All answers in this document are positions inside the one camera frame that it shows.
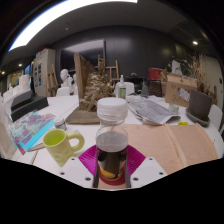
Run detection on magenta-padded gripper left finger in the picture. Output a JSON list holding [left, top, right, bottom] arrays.
[[58, 144, 101, 189]]

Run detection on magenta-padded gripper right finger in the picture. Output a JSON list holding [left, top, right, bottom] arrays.
[[124, 144, 168, 189]]

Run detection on clear bottle with dark drink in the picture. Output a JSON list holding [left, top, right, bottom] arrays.
[[95, 97, 130, 181]]

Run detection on yellow-green ceramic mug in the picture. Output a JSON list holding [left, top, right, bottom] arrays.
[[42, 128, 86, 168]]

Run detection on flat wooden stick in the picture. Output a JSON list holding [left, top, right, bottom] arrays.
[[27, 142, 47, 153]]

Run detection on small jar with white lid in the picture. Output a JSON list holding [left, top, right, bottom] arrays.
[[53, 116, 68, 132]]

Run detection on folded newspaper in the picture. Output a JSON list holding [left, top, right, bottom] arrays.
[[126, 96, 183, 126]]

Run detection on colourful purple art print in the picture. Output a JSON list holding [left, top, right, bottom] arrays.
[[8, 111, 57, 154]]

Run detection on small white cup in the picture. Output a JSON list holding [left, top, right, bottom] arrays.
[[168, 103, 180, 114]]

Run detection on grey round plant saucer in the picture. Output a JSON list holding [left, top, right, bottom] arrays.
[[184, 106, 212, 128]]

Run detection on white plastic chair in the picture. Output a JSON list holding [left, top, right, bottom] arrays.
[[55, 86, 72, 98], [208, 103, 224, 131], [113, 81, 136, 98]]

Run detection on clear glass bottle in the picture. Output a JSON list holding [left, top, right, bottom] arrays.
[[140, 78, 150, 99]]

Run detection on stacked black boxes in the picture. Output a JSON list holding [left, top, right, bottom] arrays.
[[10, 89, 50, 123]]

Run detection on driftwood sculpture on wooden board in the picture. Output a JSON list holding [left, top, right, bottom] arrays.
[[64, 52, 117, 125]]

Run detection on brown cardboard box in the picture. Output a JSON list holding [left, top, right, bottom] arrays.
[[164, 73, 198, 108]]

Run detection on white plaster bust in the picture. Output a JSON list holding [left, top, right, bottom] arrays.
[[71, 73, 78, 94], [59, 68, 74, 89]]

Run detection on tall wooden easel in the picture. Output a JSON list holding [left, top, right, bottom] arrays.
[[46, 63, 59, 98]]

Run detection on red box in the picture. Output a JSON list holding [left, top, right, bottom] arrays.
[[147, 67, 164, 81]]

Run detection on white plastic storage containers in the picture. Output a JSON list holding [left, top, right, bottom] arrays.
[[2, 74, 33, 101]]

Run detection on beige shelf cabinet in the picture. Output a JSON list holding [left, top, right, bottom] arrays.
[[32, 48, 57, 98]]

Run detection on small wooden easel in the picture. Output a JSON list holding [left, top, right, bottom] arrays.
[[97, 54, 120, 81]]

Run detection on dark wall screen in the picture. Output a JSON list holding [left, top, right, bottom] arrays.
[[59, 39, 107, 71]]

